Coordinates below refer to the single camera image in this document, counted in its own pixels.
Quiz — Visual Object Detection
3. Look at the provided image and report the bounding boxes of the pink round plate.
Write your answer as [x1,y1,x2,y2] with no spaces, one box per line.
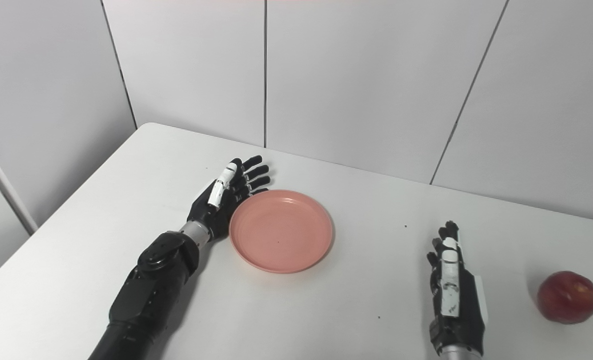
[228,189,335,274]

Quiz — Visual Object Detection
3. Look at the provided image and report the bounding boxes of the red apple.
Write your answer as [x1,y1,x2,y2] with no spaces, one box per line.
[536,270,593,325]

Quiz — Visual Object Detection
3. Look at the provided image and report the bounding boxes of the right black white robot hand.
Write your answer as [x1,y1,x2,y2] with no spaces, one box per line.
[426,220,489,357]

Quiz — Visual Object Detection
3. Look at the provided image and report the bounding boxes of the white corner post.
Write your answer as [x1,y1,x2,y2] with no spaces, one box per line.
[0,131,38,236]

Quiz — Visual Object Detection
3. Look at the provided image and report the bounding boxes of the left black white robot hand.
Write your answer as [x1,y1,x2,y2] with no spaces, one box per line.
[186,155,271,242]

